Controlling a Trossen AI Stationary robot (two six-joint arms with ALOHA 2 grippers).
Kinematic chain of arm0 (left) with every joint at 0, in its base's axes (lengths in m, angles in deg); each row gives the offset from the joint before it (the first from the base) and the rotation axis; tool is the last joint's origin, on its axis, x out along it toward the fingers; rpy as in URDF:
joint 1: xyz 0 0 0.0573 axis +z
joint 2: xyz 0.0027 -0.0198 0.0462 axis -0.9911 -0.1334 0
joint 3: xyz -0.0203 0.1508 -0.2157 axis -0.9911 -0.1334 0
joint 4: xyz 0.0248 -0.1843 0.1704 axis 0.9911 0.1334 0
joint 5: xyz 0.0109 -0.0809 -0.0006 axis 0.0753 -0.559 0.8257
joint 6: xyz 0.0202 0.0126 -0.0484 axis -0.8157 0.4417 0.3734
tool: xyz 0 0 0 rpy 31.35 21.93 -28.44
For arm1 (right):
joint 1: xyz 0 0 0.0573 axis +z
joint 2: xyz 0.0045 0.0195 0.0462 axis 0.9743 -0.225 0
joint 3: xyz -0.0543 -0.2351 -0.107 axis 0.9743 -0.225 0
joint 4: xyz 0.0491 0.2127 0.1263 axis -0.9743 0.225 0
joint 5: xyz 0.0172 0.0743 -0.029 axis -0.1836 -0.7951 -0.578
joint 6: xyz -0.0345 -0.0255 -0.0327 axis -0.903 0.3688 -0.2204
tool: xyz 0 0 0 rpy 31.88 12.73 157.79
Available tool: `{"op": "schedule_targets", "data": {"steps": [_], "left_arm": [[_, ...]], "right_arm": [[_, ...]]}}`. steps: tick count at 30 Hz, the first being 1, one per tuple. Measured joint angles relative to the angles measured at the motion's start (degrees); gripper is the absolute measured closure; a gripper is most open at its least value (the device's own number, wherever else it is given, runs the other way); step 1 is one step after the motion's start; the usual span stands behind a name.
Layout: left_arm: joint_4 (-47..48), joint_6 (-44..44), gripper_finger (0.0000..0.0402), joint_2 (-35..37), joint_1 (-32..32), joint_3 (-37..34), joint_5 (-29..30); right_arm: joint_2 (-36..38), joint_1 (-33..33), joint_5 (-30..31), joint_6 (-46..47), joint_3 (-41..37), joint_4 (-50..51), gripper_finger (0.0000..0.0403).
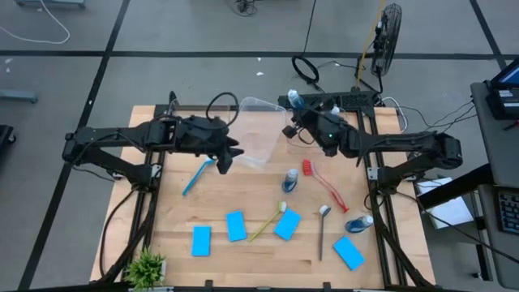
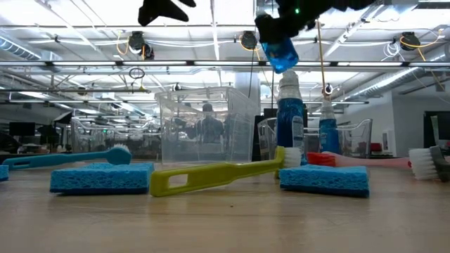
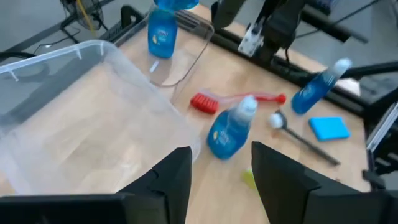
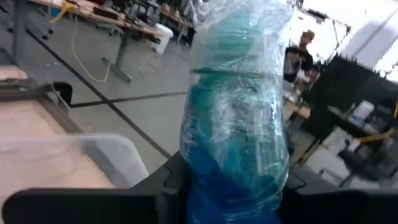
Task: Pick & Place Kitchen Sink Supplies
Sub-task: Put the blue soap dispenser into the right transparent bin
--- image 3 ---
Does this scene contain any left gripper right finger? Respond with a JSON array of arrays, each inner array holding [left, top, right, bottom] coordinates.
[[251, 141, 322, 224]]

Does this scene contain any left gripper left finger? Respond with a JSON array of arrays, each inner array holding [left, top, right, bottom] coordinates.
[[116, 146, 193, 224]]

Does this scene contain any yellow-green dish brush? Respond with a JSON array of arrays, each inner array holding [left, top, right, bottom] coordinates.
[[241, 169, 257, 190]]

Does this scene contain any blue dish soap bottle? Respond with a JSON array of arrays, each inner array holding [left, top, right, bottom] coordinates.
[[290, 57, 354, 116], [147, 7, 178, 60], [206, 95, 259, 161], [154, 0, 200, 11]]

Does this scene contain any red toothbrush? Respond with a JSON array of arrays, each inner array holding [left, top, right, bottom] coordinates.
[[190, 90, 287, 115]]

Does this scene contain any shallow clear plastic tray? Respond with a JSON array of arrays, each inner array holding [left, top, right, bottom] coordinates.
[[114, 4, 216, 103]]

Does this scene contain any grey dish brush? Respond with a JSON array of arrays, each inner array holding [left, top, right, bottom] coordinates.
[[267, 109, 341, 166]]

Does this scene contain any blue sponge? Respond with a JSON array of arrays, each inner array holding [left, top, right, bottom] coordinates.
[[308, 116, 351, 142]]

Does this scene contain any deep clear plastic bin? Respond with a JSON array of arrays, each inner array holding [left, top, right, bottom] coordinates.
[[0, 39, 201, 195]]

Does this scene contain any white paper sheet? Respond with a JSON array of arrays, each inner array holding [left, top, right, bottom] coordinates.
[[336, 77, 361, 96]]

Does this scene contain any black perforated box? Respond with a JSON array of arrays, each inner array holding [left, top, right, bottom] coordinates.
[[99, 4, 150, 44]]

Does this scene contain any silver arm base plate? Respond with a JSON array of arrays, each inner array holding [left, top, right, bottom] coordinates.
[[238, 21, 266, 58]]

